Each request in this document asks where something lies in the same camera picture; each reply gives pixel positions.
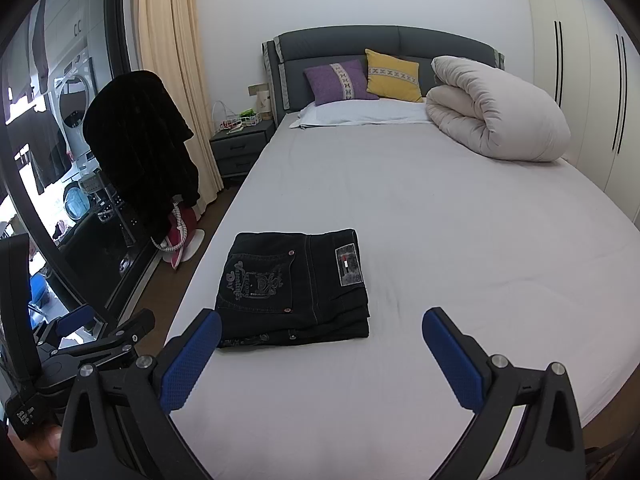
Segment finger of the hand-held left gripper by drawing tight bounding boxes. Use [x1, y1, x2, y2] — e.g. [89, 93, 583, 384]
[32, 305, 98, 348]
[50, 308, 156, 367]

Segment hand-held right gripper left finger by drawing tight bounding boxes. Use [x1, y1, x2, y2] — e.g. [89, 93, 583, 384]
[57, 308, 223, 480]

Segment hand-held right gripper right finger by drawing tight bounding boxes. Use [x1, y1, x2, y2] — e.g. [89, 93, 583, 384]
[421, 306, 586, 480]

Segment black pants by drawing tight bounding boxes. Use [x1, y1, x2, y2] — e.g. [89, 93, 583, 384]
[214, 228, 371, 349]

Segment person's left hand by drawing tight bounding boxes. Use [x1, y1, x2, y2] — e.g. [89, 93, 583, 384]
[7, 422, 63, 480]

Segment blue plastic bucket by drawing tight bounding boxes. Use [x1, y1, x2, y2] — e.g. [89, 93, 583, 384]
[29, 274, 51, 311]

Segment red garment steamer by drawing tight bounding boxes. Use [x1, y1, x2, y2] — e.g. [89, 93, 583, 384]
[150, 202, 207, 267]

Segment bed with white sheet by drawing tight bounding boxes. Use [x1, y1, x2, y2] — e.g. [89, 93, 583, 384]
[165, 105, 640, 480]

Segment dark hanging laundry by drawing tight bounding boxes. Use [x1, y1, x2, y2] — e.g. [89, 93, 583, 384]
[10, 105, 68, 196]
[27, 0, 51, 96]

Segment black hanging garment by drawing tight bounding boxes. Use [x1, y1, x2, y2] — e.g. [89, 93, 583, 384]
[82, 70, 201, 246]

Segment grey nightstand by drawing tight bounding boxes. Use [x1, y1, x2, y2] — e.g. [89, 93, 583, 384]
[209, 120, 277, 181]

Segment folded beige duvet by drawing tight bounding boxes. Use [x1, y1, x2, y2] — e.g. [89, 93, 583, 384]
[425, 55, 572, 163]

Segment white pillow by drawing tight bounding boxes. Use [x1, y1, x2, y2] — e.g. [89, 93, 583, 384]
[290, 97, 433, 131]

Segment white wardrobe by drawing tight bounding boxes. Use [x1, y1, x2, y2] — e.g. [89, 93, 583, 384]
[522, 0, 640, 241]

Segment yellow cushion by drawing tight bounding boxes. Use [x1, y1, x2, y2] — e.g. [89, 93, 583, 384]
[364, 48, 423, 103]

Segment purple cushion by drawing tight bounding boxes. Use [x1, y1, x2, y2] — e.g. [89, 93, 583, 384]
[303, 58, 380, 107]

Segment beige curtain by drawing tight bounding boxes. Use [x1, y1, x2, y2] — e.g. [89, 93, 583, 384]
[136, 0, 225, 221]

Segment black framed glass door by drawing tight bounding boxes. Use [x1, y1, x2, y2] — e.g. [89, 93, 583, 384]
[0, 0, 173, 356]

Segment grey padded headboard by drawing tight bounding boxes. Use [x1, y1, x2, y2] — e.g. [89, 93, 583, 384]
[261, 25, 507, 113]

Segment white wire basket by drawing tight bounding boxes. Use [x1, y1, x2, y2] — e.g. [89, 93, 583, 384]
[212, 100, 263, 133]

